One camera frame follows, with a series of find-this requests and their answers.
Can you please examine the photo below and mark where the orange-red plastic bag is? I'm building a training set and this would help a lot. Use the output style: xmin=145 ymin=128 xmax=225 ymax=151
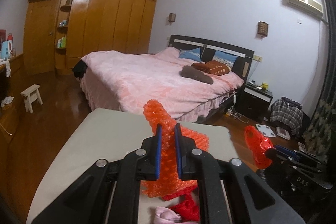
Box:
xmin=244 ymin=126 xmax=273 ymax=169

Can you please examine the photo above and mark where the red cloth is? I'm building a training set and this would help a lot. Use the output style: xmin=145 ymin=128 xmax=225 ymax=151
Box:
xmin=162 ymin=185 xmax=200 ymax=222

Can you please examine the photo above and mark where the pink cloth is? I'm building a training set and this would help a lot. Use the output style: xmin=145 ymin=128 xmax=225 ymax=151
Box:
xmin=153 ymin=206 xmax=182 ymax=224

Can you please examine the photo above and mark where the pink-topped scale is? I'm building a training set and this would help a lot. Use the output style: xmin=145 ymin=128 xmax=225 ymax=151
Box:
xmin=276 ymin=127 xmax=290 ymax=140

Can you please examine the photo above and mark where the dark green patterned curtain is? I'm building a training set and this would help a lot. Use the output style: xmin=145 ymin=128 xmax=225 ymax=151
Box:
xmin=303 ymin=0 xmax=335 ymax=160

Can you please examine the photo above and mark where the white bathroom scale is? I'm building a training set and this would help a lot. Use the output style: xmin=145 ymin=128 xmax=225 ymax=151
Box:
xmin=256 ymin=124 xmax=276 ymax=138

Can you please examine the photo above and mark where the plaid bag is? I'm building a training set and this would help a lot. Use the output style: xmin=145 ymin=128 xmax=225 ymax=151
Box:
xmin=269 ymin=97 xmax=303 ymax=135

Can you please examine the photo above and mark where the bed with pink cover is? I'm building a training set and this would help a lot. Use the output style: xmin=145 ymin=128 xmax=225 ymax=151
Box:
xmin=77 ymin=47 xmax=244 ymax=122

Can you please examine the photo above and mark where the brown cushion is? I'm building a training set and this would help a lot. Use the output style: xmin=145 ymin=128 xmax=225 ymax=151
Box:
xmin=179 ymin=66 xmax=214 ymax=85

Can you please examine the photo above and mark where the black nightstand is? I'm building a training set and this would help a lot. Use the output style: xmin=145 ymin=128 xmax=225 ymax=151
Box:
xmin=235 ymin=83 xmax=273 ymax=122

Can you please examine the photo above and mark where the red dotted cushion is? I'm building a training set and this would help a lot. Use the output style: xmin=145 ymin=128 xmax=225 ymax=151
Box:
xmin=191 ymin=60 xmax=231 ymax=76

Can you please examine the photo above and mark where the yellow plush toy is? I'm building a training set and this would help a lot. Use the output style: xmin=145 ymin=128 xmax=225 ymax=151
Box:
xmin=260 ymin=83 xmax=269 ymax=90

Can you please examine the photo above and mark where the left blue pillow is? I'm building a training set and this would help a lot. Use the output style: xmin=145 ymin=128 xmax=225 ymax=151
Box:
xmin=179 ymin=47 xmax=201 ymax=63

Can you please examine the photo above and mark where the blue pillow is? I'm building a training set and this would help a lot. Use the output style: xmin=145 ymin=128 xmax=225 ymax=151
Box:
xmin=213 ymin=51 xmax=238 ymax=69
xmin=179 ymin=47 xmax=201 ymax=63

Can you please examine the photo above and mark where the right blue pillow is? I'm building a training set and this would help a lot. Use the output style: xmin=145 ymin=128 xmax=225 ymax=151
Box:
xmin=213 ymin=51 xmax=238 ymax=69

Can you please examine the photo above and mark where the black wooden headboard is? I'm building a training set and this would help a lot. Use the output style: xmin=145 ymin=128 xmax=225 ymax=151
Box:
xmin=167 ymin=34 xmax=255 ymax=83

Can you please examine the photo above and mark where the small wooden stool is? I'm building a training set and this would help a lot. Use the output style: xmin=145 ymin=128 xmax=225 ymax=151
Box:
xmin=21 ymin=84 xmax=43 ymax=114

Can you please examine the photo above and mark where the wooden wardrobe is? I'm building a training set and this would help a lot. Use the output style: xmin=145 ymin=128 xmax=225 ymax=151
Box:
xmin=23 ymin=0 xmax=157 ymax=75

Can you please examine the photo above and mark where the white power strip with cables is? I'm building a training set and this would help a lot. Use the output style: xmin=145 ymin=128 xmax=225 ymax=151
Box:
xmin=225 ymin=94 xmax=249 ymax=124

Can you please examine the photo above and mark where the left wall lamp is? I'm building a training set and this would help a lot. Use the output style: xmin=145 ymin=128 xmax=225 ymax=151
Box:
xmin=168 ymin=13 xmax=176 ymax=23

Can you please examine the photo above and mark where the wall lamp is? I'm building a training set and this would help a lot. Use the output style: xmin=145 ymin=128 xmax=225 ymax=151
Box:
xmin=257 ymin=21 xmax=269 ymax=37
xmin=168 ymin=13 xmax=176 ymax=23

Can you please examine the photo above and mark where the right wall lamp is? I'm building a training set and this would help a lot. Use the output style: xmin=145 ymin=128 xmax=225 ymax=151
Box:
xmin=257 ymin=21 xmax=269 ymax=37

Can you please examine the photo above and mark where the wall air conditioner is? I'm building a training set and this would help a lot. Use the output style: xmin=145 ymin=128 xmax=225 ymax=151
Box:
xmin=287 ymin=0 xmax=324 ymax=18

